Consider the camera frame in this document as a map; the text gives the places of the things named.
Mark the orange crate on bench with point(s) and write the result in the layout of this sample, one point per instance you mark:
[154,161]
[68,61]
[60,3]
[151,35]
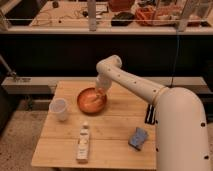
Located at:
[151,17]

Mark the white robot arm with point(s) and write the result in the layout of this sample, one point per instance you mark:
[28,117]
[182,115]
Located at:
[180,120]

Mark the orange ceramic bowl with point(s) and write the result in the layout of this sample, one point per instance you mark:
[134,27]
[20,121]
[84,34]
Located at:
[91,101]

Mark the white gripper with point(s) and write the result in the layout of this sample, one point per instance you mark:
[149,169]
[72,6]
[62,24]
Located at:
[103,82]

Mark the white vertical post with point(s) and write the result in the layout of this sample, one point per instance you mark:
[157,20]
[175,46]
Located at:
[91,4]

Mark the white squeeze bottle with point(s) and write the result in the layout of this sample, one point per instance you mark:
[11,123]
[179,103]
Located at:
[83,144]

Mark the clear plastic cup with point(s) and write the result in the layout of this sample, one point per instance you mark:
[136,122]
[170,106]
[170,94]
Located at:
[58,107]

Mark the grey metal clamp bracket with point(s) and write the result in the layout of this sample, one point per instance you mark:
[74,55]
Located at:
[12,73]

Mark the black bowl on bench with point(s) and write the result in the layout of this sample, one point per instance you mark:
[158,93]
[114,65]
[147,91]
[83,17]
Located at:
[122,19]

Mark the blue sponge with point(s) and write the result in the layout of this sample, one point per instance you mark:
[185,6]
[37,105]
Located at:
[138,138]

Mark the black flat tool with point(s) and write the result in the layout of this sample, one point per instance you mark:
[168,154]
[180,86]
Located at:
[150,115]

